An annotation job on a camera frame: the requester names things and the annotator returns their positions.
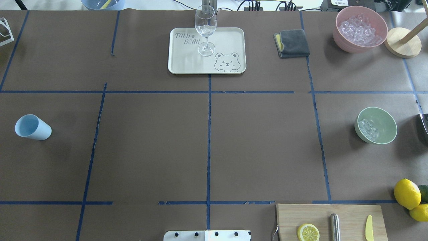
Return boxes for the green bowl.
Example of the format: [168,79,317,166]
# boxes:
[354,107,398,145]

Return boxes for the light blue plastic cup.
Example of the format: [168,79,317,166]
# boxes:
[15,114,52,141]

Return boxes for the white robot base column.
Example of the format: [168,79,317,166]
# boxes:
[163,230,252,241]

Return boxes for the ice cubes in bowl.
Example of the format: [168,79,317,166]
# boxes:
[358,119,379,142]

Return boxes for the blue bowl with fork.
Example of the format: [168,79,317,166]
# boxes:
[81,0,126,11]

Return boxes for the pink bowl with ice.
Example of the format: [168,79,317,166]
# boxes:
[333,6,388,53]

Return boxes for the cream bear tray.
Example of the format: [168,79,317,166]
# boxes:
[168,27,247,75]

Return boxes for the wine glass on tray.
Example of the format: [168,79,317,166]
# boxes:
[195,4,217,57]

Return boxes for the grey folded cloth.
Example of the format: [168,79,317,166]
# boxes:
[274,29,309,59]

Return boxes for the half lemon slice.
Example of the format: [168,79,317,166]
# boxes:
[297,223,320,241]

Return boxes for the wooden cutting board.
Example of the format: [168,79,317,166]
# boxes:
[276,204,388,241]

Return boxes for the yellow plastic knife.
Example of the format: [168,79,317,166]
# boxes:
[365,215,373,241]

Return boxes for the wooden paper towel stand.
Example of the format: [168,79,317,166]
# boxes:
[384,18,428,58]

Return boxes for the yellow lemon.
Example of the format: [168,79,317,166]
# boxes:
[394,178,421,210]
[409,204,428,222]

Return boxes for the green avocado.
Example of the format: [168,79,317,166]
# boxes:
[418,185,428,203]

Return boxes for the steel knife handle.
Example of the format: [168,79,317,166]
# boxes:
[330,213,341,241]

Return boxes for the white wire cup rack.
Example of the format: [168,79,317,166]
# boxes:
[0,18,15,46]

